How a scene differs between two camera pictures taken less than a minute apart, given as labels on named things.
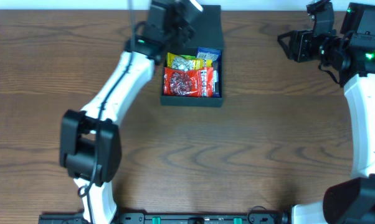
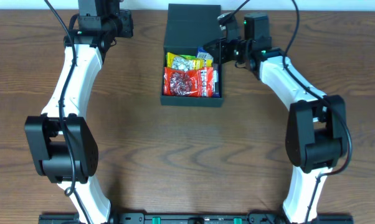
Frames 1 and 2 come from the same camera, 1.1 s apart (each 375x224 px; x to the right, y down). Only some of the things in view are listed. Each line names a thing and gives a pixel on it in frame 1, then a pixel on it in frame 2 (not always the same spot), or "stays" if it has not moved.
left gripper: x=177 y=28 → x=125 y=23
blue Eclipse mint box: x=208 y=53 stays
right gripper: x=298 y=45 → x=222 y=49
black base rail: x=281 y=218 stays
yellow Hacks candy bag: x=175 y=60 stays
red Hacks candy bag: x=194 y=81 stays
